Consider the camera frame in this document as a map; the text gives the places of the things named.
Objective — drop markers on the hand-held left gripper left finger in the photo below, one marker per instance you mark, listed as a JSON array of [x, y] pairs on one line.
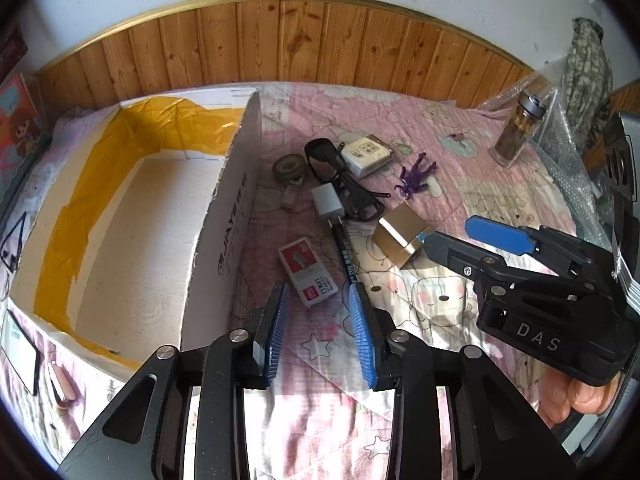
[[277, 330]]

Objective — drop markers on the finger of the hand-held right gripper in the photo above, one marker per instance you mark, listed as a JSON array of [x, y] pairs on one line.
[[450, 252], [500, 235]]

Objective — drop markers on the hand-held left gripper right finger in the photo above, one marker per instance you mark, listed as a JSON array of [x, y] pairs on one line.
[[361, 340]]

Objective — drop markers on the gold box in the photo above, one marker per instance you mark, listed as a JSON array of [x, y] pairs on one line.
[[400, 230]]

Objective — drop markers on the red white staples box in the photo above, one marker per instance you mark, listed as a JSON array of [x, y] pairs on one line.
[[305, 272]]

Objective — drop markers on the purple toy figure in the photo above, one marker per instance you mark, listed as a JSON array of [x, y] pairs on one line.
[[415, 175]]

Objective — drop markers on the black marker pen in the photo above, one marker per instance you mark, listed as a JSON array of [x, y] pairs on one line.
[[345, 252]]

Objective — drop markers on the white plug adapter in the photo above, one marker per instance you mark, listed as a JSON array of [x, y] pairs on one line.
[[327, 200]]

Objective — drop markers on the white foam box yellow tape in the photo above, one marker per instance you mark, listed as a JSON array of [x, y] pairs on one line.
[[150, 240]]

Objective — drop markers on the black glasses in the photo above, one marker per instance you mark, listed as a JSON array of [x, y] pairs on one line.
[[320, 152]]

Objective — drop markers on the person's right hand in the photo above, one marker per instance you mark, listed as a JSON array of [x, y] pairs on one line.
[[580, 400]]

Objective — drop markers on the bubble wrap sheet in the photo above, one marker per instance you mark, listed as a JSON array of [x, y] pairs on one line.
[[570, 175]]

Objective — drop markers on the white square charger box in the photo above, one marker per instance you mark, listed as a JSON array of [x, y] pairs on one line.
[[367, 157]]

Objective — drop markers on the small clear bottle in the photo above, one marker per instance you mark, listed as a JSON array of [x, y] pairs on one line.
[[290, 197]]

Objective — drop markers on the black electronic device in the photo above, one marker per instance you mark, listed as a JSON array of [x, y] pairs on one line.
[[622, 160]]

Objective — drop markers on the grey tape roll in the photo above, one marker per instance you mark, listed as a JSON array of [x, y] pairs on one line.
[[278, 170]]

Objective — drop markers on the camouflage cloth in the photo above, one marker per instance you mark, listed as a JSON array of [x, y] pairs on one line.
[[590, 75]]

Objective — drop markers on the pink printed quilt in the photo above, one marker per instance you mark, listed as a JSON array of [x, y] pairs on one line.
[[310, 110]]

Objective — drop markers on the small pink case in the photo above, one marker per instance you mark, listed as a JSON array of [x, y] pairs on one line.
[[61, 385]]

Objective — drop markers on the white flat device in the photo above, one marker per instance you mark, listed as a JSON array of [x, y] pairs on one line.
[[17, 355]]

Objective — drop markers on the black neckband earphones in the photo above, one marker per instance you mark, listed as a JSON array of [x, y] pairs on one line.
[[23, 237]]

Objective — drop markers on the cartoon picture book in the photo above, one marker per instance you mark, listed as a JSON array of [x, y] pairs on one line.
[[20, 120]]

